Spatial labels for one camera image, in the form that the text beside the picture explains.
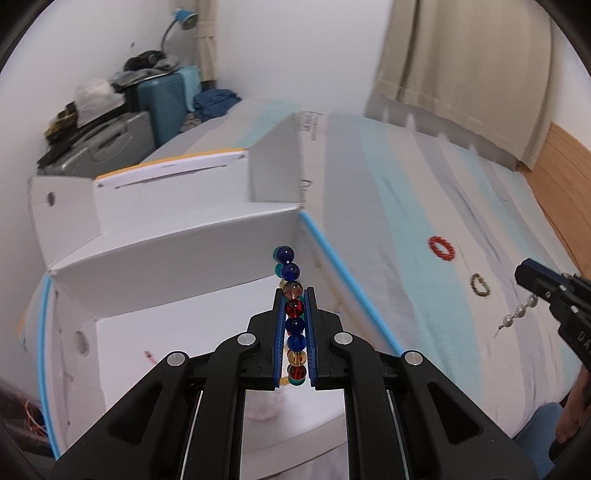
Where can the blue desk lamp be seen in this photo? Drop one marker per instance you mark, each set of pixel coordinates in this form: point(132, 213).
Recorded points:
point(187, 19)

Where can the white plastic bag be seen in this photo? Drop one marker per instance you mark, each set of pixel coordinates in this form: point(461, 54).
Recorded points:
point(97, 99)

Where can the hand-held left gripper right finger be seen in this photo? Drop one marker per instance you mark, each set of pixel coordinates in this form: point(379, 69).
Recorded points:
point(310, 341)

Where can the person's right hand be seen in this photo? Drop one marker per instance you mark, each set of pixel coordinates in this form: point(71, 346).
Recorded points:
point(572, 406)

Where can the grey suitcase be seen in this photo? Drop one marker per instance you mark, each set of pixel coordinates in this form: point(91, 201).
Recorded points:
point(101, 143)

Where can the blue crumpled garment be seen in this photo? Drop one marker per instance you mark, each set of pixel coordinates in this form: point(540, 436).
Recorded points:
point(214, 104)

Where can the blue and yellow cardboard box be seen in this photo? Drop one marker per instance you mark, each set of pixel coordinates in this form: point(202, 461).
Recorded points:
point(184, 258)

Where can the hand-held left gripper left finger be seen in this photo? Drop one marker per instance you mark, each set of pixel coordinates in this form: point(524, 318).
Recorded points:
point(280, 341)

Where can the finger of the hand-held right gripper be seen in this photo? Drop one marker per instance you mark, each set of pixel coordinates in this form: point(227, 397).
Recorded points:
point(531, 281)
point(542, 270)

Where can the beige window curtain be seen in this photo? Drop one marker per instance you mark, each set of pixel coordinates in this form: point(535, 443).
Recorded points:
point(461, 69)

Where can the wooden headboard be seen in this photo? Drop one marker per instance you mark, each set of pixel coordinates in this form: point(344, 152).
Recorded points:
point(563, 184)

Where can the person's blue jeans leg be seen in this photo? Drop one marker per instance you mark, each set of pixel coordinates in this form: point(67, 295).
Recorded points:
point(540, 429)

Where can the narrow beige curtain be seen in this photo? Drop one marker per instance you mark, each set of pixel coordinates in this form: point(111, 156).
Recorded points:
point(205, 41)

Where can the dark clothes pile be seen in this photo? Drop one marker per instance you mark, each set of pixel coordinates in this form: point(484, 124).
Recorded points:
point(147, 64)

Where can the teal suitcase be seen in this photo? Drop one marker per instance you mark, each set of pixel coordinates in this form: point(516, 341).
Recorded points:
point(164, 104)

